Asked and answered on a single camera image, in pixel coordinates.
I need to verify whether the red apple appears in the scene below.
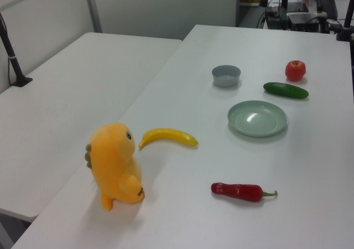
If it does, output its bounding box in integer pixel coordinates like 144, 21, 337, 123
285, 60, 307, 82

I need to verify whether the grey bowl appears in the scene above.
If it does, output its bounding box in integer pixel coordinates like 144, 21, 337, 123
211, 64, 242, 88

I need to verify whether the yellow banana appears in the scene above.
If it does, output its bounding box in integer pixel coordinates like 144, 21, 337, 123
138, 127, 199, 150

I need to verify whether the orange plush toy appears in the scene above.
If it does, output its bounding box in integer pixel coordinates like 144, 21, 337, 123
84, 121, 146, 212

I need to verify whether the pale green plate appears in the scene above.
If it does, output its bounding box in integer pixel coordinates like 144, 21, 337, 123
227, 100, 288, 138

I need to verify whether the red chili pepper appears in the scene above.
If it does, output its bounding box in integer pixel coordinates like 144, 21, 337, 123
210, 181, 278, 203

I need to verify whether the green cucumber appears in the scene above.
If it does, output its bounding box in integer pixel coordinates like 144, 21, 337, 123
263, 82, 309, 100

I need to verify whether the black equipment box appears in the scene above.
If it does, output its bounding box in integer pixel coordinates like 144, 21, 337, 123
287, 11, 319, 32

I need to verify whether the black pole with clamp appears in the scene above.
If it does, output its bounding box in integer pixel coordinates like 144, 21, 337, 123
0, 12, 33, 88

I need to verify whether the black upright post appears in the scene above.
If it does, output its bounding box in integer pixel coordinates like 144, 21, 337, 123
275, 0, 290, 20

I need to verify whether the black camera stand pole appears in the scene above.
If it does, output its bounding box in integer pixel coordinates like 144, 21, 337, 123
336, 0, 354, 42

